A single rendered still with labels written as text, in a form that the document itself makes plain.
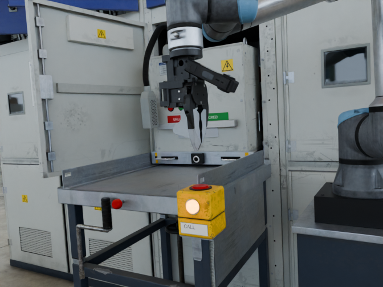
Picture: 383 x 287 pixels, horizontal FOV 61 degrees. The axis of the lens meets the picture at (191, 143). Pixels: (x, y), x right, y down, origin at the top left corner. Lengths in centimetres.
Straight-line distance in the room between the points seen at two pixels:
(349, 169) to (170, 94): 53
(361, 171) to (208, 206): 45
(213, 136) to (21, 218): 171
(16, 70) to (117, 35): 107
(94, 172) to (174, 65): 78
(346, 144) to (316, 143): 54
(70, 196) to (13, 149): 146
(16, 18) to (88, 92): 99
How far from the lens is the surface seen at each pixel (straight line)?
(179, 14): 71
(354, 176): 96
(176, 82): 69
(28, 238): 275
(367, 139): 89
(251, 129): 150
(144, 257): 202
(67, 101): 158
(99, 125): 165
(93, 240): 225
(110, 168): 146
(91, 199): 120
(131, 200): 108
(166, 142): 164
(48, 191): 245
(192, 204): 68
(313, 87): 150
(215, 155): 151
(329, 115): 149
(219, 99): 149
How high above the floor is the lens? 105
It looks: 4 degrees down
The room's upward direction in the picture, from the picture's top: 3 degrees counter-clockwise
